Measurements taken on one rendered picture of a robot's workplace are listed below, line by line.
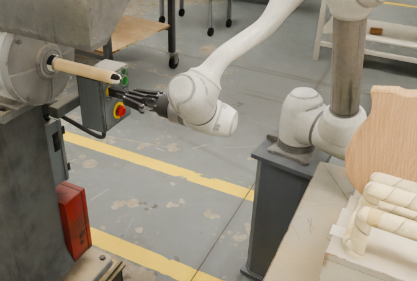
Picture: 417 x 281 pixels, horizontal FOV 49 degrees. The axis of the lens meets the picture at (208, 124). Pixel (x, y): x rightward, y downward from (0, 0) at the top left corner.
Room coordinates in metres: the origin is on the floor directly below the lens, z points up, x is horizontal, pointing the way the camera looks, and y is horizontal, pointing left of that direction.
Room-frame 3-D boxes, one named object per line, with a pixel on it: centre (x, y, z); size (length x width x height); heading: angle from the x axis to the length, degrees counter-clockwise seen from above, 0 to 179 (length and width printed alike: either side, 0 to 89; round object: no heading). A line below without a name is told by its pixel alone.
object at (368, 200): (0.70, -0.32, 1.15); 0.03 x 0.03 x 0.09
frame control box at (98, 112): (1.40, 0.43, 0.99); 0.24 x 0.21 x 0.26; 65
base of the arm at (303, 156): (1.60, -0.35, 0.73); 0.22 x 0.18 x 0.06; 58
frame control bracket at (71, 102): (1.35, 0.46, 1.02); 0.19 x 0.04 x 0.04; 155
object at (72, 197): (1.39, 0.61, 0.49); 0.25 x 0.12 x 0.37; 65
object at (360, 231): (0.62, -0.29, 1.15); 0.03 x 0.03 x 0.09
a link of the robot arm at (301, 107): (1.58, -0.37, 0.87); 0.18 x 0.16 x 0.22; 44
